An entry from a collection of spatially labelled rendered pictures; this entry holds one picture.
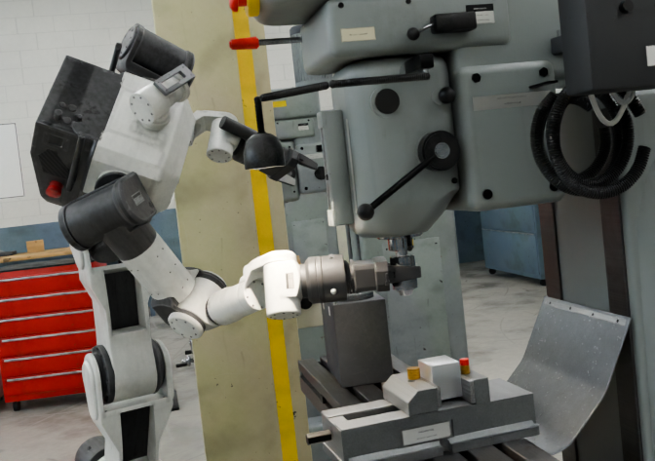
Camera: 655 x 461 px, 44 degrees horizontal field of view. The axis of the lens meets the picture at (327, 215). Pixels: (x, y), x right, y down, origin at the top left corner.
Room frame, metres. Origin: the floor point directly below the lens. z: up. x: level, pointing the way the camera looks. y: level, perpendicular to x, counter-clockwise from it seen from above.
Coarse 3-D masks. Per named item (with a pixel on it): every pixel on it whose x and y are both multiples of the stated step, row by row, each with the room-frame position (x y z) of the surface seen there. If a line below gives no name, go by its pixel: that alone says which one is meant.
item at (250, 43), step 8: (232, 40) 1.55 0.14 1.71; (240, 40) 1.55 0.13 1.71; (248, 40) 1.55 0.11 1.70; (256, 40) 1.56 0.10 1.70; (264, 40) 1.56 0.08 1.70; (272, 40) 1.57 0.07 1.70; (280, 40) 1.57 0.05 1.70; (288, 40) 1.57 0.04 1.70; (296, 40) 1.58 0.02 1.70; (232, 48) 1.55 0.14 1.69; (240, 48) 1.55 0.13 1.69; (248, 48) 1.56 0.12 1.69; (256, 48) 1.56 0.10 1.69
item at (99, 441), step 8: (88, 440) 2.29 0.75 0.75; (96, 440) 2.26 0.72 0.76; (104, 440) 2.25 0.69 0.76; (80, 448) 2.27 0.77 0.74; (88, 448) 2.23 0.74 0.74; (96, 448) 2.20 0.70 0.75; (104, 448) 2.18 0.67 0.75; (80, 456) 2.23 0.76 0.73; (88, 456) 2.19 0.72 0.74; (96, 456) 2.17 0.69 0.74
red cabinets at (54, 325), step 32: (0, 288) 5.61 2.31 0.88; (32, 288) 5.62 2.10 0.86; (64, 288) 5.64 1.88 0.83; (0, 320) 5.60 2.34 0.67; (32, 320) 5.62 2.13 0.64; (64, 320) 5.64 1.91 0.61; (0, 352) 5.61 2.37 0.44; (32, 352) 5.62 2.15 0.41; (64, 352) 5.64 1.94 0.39; (0, 384) 5.81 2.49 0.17; (32, 384) 5.62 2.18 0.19; (64, 384) 5.64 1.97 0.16
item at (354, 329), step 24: (336, 312) 1.77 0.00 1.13; (360, 312) 1.78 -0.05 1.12; (384, 312) 1.79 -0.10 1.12; (336, 336) 1.77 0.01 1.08; (360, 336) 1.78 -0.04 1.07; (384, 336) 1.79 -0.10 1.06; (336, 360) 1.80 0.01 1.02; (360, 360) 1.78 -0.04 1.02; (384, 360) 1.79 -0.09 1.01; (360, 384) 1.78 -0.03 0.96
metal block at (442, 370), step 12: (420, 360) 1.40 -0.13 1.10; (432, 360) 1.39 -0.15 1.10; (444, 360) 1.38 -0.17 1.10; (420, 372) 1.39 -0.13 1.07; (432, 372) 1.34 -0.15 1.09; (444, 372) 1.35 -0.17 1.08; (456, 372) 1.36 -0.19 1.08; (444, 384) 1.35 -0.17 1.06; (456, 384) 1.35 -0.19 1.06; (444, 396) 1.35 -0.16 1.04; (456, 396) 1.35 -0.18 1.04
